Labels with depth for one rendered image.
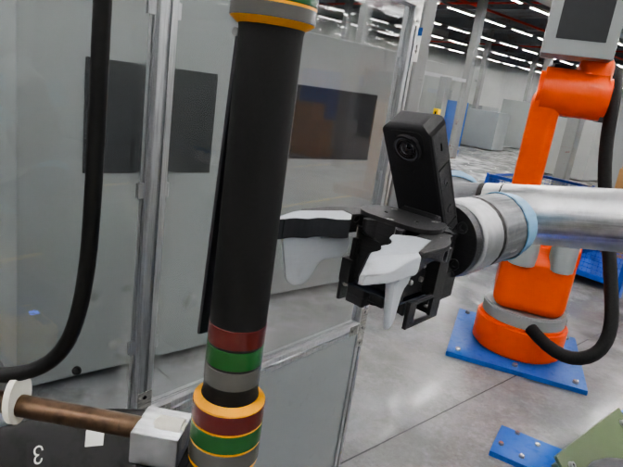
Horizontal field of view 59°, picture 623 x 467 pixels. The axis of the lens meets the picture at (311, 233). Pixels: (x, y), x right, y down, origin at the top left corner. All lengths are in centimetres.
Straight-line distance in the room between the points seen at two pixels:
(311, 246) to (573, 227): 37
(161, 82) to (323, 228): 73
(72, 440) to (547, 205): 57
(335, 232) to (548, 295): 382
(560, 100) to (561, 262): 110
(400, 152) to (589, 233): 33
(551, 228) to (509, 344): 358
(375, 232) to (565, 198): 33
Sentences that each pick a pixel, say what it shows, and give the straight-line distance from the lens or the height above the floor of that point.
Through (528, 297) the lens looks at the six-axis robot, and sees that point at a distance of 422.
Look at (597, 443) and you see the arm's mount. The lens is 113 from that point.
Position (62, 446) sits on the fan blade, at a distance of 59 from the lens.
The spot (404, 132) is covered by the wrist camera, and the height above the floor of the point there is 173.
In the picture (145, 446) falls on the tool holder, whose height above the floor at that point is 154.
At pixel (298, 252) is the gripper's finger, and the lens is 43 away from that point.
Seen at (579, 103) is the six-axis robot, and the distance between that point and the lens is 420.
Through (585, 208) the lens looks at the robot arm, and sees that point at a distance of 71.
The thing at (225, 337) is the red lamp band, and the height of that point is 162.
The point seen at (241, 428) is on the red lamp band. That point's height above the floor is 156.
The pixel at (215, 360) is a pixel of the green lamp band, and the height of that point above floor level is 160.
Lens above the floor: 176
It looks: 15 degrees down
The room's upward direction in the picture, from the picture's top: 8 degrees clockwise
